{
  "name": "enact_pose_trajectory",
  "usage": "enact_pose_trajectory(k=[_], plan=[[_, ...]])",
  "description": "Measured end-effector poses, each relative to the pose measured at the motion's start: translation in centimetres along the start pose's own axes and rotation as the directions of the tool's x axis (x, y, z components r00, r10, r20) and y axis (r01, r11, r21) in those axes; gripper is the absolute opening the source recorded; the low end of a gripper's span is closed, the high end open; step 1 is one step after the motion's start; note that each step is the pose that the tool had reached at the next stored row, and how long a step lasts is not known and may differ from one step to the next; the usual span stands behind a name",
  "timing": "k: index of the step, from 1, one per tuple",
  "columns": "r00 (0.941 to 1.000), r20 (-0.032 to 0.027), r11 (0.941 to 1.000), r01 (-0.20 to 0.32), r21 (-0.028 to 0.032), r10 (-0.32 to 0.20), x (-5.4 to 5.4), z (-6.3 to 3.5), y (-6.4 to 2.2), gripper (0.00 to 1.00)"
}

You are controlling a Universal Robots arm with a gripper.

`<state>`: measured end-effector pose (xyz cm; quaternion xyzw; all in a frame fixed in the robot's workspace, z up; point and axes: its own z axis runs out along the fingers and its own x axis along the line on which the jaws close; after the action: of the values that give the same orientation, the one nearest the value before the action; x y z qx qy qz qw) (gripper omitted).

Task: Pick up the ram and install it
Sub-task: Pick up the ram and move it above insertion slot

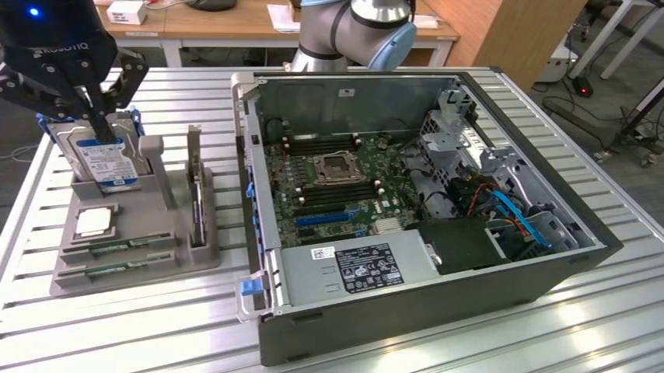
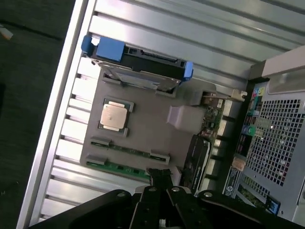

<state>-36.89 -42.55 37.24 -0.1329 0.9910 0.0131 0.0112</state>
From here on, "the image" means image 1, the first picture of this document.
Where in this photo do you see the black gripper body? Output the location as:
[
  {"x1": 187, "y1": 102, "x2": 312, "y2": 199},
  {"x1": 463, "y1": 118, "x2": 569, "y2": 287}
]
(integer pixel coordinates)
[{"x1": 0, "y1": 0, "x2": 119, "y2": 89}]

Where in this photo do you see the green RAM stick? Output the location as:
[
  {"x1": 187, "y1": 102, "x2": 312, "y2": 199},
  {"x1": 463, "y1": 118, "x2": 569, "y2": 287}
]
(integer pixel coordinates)
[
  {"x1": 91, "y1": 236, "x2": 175, "y2": 256},
  {"x1": 81, "y1": 259, "x2": 155, "y2": 277}
]

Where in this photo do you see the white labelled box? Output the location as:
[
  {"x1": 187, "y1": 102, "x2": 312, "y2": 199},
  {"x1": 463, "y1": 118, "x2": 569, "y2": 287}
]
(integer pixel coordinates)
[{"x1": 105, "y1": 1, "x2": 148, "y2": 26}]

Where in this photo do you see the hard disk with blue rails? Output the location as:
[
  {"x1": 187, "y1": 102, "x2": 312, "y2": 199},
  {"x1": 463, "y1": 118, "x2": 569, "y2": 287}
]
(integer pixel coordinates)
[{"x1": 34, "y1": 106, "x2": 145, "y2": 193}]

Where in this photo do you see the black computer mouse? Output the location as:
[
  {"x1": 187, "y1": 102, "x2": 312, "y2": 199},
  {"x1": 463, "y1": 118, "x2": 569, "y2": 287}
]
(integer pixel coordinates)
[{"x1": 185, "y1": 0, "x2": 238, "y2": 12}]

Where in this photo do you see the white paper stack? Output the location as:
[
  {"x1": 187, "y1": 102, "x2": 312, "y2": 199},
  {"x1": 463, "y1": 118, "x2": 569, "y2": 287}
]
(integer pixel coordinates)
[{"x1": 267, "y1": 3, "x2": 302, "y2": 33}]

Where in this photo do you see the silver CPU chip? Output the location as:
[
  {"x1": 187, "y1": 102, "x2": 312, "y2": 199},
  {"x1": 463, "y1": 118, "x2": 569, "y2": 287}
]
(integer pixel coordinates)
[{"x1": 75, "y1": 208, "x2": 119, "y2": 236}]

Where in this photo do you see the grey parts rack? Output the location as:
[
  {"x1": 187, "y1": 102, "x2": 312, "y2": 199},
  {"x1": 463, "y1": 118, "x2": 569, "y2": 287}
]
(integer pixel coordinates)
[{"x1": 48, "y1": 134, "x2": 221, "y2": 298}]

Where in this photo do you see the CPU socket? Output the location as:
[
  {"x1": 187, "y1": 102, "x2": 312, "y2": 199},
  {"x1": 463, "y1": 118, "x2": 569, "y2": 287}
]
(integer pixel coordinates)
[{"x1": 306, "y1": 149, "x2": 364, "y2": 187}]

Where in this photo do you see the black expansion slot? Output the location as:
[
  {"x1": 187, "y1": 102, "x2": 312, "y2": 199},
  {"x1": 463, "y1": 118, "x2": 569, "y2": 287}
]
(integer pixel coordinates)
[{"x1": 291, "y1": 204, "x2": 347, "y2": 218}]

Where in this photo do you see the blue expansion slot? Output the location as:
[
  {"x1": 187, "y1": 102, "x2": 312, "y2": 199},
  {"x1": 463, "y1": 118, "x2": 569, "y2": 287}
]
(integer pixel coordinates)
[{"x1": 294, "y1": 209, "x2": 359, "y2": 228}]

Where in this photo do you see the green motherboard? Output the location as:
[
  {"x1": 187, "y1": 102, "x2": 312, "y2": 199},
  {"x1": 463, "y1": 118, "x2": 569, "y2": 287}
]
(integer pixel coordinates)
[{"x1": 262, "y1": 134, "x2": 431, "y2": 248}]

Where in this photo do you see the black slot with blue latch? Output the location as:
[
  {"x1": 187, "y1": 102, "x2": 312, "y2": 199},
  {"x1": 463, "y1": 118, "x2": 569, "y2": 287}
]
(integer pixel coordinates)
[{"x1": 299, "y1": 228, "x2": 367, "y2": 242}]

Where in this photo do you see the grey power supply unit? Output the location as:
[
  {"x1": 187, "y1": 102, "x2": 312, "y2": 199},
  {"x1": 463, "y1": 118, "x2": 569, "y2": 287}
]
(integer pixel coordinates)
[{"x1": 271, "y1": 239, "x2": 442, "y2": 308}]

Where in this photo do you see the finned chipset heatsink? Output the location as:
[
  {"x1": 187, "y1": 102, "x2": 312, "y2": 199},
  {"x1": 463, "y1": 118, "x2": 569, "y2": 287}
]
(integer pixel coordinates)
[{"x1": 375, "y1": 218, "x2": 405, "y2": 235}]

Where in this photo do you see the grey metal disk bay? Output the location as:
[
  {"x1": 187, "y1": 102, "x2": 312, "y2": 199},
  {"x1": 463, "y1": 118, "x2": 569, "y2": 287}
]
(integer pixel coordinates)
[
  {"x1": 479, "y1": 149, "x2": 598, "y2": 262},
  {"x1": 415, "y1": 88, "x2": 494, "y2": 175}
]

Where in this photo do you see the wooden cabinet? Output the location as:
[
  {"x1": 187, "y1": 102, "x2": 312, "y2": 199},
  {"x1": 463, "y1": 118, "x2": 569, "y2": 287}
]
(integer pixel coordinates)
[{"x1": 422, "y1": 0, "x2": 590, "y2": 94}]

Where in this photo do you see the white control box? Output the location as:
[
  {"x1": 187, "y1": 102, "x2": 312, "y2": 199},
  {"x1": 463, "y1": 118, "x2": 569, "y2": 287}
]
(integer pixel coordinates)
[{"x1": 533, "y1": 33, "x2": 581, "y2": 83}]

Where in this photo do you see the black open PC case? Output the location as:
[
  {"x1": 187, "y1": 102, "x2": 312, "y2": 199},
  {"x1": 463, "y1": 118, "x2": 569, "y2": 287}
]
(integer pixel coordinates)
[{"x1": 229, "y1": 68, "x2": 624, "y2": 368}]

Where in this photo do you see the black floor bar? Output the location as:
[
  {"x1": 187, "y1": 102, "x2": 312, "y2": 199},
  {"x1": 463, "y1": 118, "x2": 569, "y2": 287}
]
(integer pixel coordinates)
[{"x1": 541, "y1": 96, "x2": 621, "y2": 155}]

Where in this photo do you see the black box with red light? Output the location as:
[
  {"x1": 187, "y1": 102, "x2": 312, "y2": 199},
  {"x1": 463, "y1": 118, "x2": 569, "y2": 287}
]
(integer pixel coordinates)
[{"x1": 569, "y1": 76, "x2": 596, "y2": 98}]

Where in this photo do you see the black wheeled stand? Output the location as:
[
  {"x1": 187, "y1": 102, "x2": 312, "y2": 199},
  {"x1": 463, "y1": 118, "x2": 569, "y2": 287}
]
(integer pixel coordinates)
[{"x1": 614, "y1": 75, "x2": 664, "y2": 169}]

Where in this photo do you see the wooden desk white frame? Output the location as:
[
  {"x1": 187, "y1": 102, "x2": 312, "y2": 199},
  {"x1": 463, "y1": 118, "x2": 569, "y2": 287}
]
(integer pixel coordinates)
[{"x1": 95, "y1": 0, "x2": 461, "y2": 70}]

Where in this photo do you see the graphics card with metal bracket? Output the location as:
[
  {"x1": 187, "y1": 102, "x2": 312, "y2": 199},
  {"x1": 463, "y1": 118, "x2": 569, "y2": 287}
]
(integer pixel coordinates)
[{"x1": 184, "y1": 124, "x2": 208, "y2": 248}]

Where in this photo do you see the black wire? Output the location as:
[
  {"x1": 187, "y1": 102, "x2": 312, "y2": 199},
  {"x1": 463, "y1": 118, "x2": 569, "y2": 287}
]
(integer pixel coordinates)
[{"x1": 417, "y1": 188, "x2": 457, "y2": 218}]

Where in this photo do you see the red wire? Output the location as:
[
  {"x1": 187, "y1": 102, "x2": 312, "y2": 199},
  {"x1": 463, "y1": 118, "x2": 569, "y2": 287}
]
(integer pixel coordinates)
[{"x1": 465, "y1": 181, "x2": 502, "y2": 217}]

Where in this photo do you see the blue flat wire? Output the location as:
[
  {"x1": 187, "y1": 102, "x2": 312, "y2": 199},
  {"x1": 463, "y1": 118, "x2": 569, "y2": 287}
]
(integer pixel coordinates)
[{"x1": 489, "y1": 188, "x2": 551, "y2": 250}]

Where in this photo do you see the white table frame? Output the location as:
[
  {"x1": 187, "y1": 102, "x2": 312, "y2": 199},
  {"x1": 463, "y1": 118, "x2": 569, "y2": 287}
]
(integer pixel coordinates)
[{"x1": 568, "y1": 0, "x2": 664, "y2": 81}]

